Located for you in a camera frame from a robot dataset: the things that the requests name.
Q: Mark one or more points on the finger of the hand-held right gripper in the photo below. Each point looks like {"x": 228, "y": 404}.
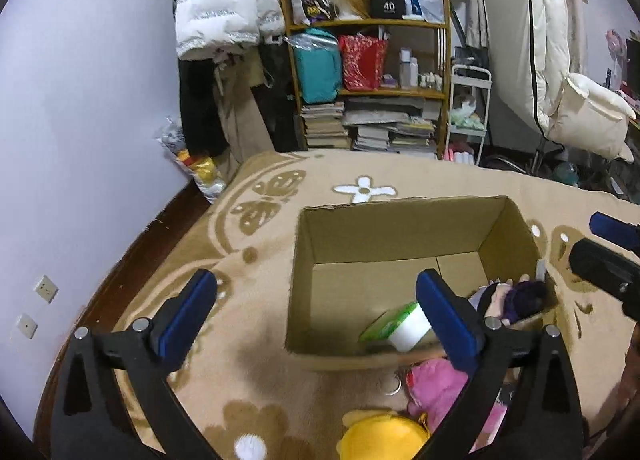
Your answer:
{"x": 600, "y": 267}
{"x": 610, "y": 230}

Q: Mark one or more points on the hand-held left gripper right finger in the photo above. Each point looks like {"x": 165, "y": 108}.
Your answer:
{"x": 445, "y": 320}

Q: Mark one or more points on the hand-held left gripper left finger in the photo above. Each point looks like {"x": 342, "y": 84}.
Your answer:
{"x": 187, "y": 315}

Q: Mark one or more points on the pink plush toy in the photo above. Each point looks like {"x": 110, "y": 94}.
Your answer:
{"x": 435, "y": 385}

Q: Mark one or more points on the cardboard box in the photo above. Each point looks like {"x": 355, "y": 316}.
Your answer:
{"x": 325, "y": 290}

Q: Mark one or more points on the yellow plush toy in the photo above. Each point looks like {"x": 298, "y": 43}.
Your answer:
{"x": 380, "y": 440}

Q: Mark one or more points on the dark purple doll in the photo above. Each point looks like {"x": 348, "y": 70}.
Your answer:
{"x": 525, "y": 295}

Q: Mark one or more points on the beige flower printed blanket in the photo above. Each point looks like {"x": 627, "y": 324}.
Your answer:
{"x": 260, "y": 390}

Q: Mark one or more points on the clear plastic bag of items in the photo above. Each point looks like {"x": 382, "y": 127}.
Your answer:
{"x": 200, "y": 170}

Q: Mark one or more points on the black monitor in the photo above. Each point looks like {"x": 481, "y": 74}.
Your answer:
{"x": 634, "y": 63}

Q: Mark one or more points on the pale green cloth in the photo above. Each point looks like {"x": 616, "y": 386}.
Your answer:
{"x": 467, "y": 123}

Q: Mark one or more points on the pink desk fan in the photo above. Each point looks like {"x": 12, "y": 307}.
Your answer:
{"x": 616, "y": 43}

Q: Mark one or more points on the wide stack of books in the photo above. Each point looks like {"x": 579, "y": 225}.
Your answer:
{"x": 395, "y": 133}

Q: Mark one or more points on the white padded chair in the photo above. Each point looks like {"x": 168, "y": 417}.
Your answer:
{"x": 550, "y": 40}

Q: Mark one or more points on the black garment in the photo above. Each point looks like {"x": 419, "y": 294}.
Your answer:
{"x": 197, "y": 105}

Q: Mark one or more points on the white metal cart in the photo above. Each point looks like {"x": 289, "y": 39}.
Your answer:
{"x": 470, "y": 73}

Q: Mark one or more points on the beige coat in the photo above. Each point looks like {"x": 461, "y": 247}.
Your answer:
{"x": 245, "y": 110}

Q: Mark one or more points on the narrow stack of books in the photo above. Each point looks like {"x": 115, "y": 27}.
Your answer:
{"x": 325, "y": 125}

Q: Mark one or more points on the white bottles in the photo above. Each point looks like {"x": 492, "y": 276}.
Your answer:
{"x": 406, "y": 68}

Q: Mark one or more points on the red patterned bag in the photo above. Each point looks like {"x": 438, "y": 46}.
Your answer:
{"x": 362, "y": 63}

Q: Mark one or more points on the teal bag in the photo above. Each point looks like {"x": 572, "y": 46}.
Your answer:
{"x": 315, "y": 70}

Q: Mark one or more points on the wooden shelf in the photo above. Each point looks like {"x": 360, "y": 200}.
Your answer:
{"x": 360, "y": 26}

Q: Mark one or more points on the black box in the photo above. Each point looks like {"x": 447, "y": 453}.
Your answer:
{"x": 386, "y": 1}

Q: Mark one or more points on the white wall outlet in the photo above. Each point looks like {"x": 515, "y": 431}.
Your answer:
{"x": 25, "y": 326}
{"x": 46, "y": 288}

